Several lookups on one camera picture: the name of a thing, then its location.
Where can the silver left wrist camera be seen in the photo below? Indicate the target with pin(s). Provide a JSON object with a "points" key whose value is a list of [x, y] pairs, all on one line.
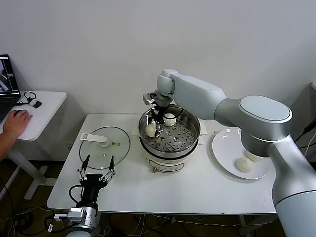
{"points": [[76, 214]]}

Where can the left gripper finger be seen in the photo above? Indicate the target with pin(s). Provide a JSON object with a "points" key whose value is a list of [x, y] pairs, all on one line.
{"points": [[110, 171], [82, 174]]}

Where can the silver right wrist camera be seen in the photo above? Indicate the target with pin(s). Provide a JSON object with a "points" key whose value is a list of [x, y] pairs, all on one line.
{"points": [[148, 98]]}

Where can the white steamed baozi bun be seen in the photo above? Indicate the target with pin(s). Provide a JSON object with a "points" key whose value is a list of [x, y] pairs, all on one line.
{"points": [[170, 120], [150, 130], [243, 165], [252, 156]]}

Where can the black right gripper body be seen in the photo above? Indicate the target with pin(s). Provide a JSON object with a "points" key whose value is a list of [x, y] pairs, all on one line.
{"points": [[160, 112]]}

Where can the black laptop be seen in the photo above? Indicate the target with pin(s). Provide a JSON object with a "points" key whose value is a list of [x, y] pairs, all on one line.
{"points": [[7, 81]]}

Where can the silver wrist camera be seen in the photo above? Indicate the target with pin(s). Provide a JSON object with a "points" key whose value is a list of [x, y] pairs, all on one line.
{"points": [[148, 98], [76, 214]]}

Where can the person right hand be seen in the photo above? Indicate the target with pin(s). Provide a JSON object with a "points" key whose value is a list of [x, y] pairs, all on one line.
{"points": [[17, 123]]}

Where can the white side table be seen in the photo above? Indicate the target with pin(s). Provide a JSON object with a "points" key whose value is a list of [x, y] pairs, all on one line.
{"points": [[49, 116]]}

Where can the perforated steel steamer basket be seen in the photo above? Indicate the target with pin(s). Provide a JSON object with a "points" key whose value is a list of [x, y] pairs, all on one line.
{"points": [[182, 138]]}

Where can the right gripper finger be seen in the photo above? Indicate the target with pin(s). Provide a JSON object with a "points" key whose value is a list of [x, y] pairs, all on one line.
{"points": [[151, 121], [160, 128]]}

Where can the right robot arm silver white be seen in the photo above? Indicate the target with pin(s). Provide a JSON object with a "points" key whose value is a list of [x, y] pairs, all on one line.
{"points": [[247, 116]]}

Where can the white round plate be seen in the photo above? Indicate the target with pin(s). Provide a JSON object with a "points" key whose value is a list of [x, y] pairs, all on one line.
{"points": [[222, 143]]}

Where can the small black device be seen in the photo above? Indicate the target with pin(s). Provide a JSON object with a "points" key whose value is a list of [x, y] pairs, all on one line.
{"points": [[37, 105]]}

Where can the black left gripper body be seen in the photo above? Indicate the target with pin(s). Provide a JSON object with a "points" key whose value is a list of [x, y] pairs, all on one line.
{"points": [[91, 188]]}

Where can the blue black computer mouse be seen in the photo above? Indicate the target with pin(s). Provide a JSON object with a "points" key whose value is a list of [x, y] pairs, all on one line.
{"points": [[19, 111]]}

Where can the white electric cooker pot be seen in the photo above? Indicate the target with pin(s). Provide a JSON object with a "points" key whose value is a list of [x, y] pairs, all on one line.
{"points": [[168, 164]]}

